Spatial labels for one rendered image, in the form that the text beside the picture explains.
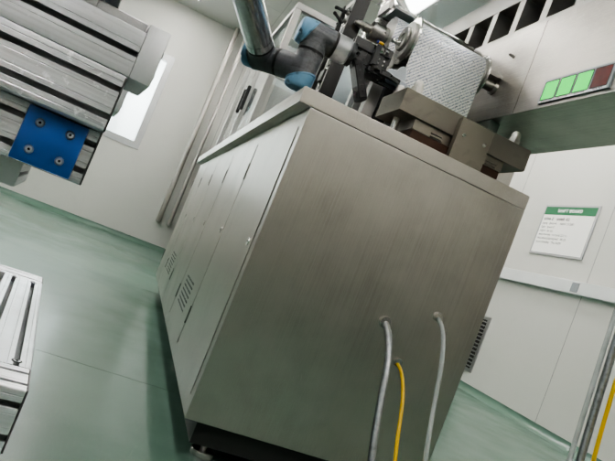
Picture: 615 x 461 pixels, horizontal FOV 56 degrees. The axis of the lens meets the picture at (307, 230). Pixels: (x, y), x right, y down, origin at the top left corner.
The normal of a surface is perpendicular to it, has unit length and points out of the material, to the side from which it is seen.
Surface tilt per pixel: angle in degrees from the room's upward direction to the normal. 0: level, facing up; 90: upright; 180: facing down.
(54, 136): 90
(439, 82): 90
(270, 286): 90
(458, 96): 90
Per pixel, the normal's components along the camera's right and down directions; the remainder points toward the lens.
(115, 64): 0.39, 0.11
